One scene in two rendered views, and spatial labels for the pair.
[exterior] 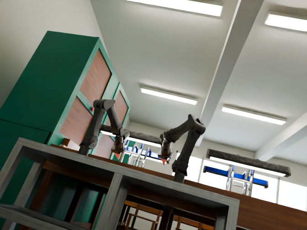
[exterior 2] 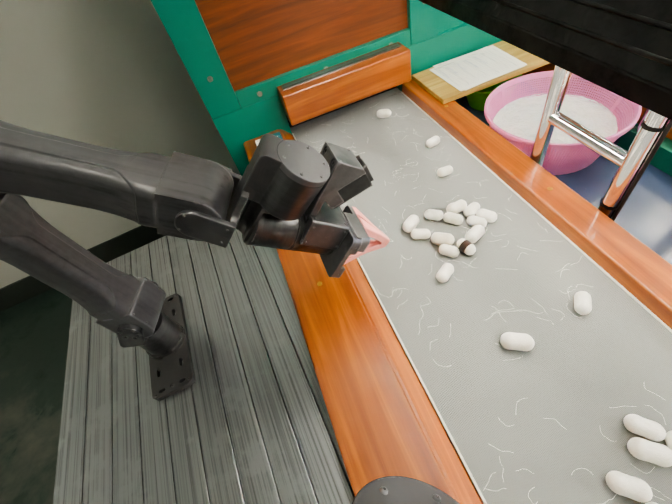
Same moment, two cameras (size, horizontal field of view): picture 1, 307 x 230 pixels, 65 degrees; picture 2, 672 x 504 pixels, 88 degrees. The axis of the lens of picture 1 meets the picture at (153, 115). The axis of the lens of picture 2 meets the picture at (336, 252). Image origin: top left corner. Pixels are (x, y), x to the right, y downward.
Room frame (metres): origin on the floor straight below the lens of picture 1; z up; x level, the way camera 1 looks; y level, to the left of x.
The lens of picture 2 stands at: (1.70, -0.11, 1.20)
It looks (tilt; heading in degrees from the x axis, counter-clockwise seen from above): 50 degrees down; 70
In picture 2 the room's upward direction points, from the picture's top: 18 degrees counter-clockwise
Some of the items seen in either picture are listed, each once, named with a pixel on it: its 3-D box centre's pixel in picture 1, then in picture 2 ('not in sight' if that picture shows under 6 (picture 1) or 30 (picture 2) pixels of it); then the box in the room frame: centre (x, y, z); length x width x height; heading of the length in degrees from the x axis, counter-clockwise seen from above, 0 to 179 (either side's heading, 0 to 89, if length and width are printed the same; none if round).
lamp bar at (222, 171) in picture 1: (234, 176); not in sight; (2.34, -0.95, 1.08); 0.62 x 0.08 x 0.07; 75
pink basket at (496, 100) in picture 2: not in sight; (550, 125); (2.36, 0.22, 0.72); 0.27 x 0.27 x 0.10
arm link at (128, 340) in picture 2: (87, 144); (138, 313); (1.51, 0.34, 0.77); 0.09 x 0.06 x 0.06; 57
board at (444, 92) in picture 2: not in sight; (489, 64); (2.42, 0.43, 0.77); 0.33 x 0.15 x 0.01; 165
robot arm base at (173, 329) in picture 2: (82, 153); (156, 333); (1.50, 0.34, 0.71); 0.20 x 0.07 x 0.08; 81
